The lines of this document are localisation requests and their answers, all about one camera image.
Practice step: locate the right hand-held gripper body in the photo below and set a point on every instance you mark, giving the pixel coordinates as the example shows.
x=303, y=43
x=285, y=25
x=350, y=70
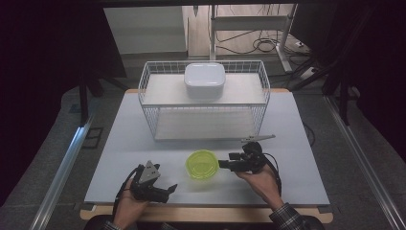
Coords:
x=253, y=158

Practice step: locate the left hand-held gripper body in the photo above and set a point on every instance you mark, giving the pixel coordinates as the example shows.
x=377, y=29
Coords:
x=149, y=174

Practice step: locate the green translucent plastic bowl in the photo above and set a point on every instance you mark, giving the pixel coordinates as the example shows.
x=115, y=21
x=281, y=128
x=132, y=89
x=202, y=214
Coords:
x=202, y=164

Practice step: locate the white lidded plastic container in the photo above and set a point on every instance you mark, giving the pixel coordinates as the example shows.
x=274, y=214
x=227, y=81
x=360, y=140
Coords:
x=205, y=78

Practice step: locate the person's right hand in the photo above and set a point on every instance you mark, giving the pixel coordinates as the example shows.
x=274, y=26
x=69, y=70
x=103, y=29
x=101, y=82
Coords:
x=265, y=185

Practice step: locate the person's left hand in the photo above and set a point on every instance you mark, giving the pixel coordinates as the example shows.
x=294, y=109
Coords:
x=127, y=209

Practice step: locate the black metal stand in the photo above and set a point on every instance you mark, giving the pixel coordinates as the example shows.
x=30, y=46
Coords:
x=83, y=99
x=344, y=99

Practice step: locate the white power strip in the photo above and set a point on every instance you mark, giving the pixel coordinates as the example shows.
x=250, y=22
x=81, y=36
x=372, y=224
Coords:
x=309, y=73

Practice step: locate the light grey panel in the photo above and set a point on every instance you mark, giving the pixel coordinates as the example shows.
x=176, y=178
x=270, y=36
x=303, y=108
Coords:
x=143, y=28

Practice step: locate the aluminium floor rail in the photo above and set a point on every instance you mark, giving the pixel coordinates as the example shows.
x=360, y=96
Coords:
x=367, y=159
x=62, y=172

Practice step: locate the white metal desk frame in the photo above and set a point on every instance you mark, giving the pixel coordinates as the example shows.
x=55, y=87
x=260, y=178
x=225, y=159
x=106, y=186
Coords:
x=249, y=22

